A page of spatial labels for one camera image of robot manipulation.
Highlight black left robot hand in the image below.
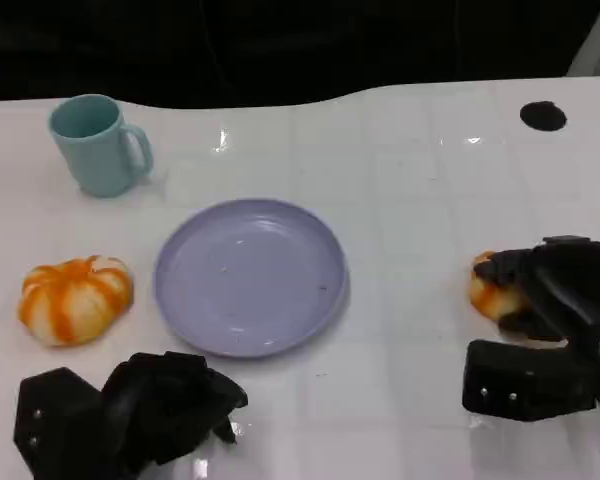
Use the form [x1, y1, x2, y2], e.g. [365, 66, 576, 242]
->
[101, 350, 250, 480]

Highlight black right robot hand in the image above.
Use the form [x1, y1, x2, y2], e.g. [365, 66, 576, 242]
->
[472, 235, 600, 352]

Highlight orange white toy bread roll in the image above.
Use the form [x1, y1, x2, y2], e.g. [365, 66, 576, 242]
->
[18, 254, 135, 349]
[469, 249, 530, 320]

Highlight lilac plate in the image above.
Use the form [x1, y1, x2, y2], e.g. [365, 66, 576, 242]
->
[153, 198, 351, 359]

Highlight black round table grommet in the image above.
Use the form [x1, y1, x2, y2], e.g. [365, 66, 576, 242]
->
[519, 100, 568, 133]

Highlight pale green mug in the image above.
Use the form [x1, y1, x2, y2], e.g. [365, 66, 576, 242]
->
[47, 93, 155, 199]

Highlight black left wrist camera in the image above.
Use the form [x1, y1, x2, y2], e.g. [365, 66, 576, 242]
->
[12, 366, 107, 480]

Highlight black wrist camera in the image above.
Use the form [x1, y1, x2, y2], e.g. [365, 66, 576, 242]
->
[12, 366, 107, 480]
[461, 338, 600, 424]

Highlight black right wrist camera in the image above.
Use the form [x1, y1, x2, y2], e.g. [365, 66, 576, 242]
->
[461, 338, 600, 424]

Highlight grey slanted frame bar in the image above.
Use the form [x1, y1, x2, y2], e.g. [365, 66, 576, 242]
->
[565, 0, 600, 78]

